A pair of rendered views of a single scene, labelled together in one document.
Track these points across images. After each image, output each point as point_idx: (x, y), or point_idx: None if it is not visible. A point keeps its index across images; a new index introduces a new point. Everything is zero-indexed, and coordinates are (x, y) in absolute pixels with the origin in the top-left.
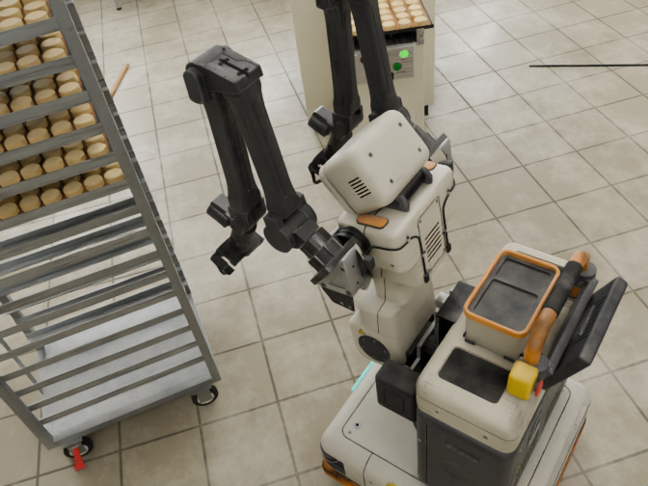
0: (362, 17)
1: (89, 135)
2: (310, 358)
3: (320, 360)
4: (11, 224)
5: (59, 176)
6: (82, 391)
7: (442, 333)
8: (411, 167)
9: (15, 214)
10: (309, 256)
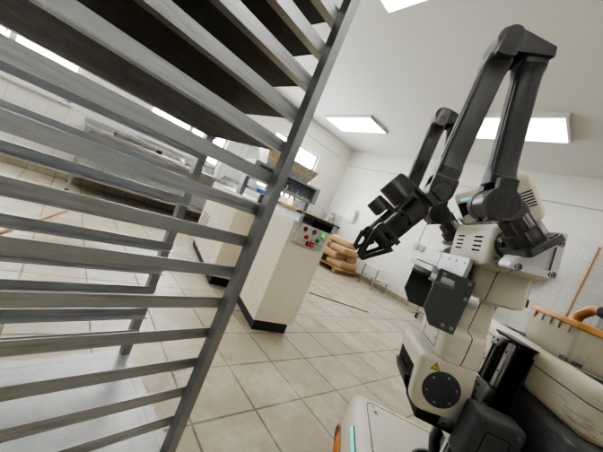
0: None
1: (299, 74)
2: (247, 447)
3: (257, 449)
4: (165, 73)
5: (252, 81)
6: None
7: (515, 368)
8: None
9: None
10: (520, 230)
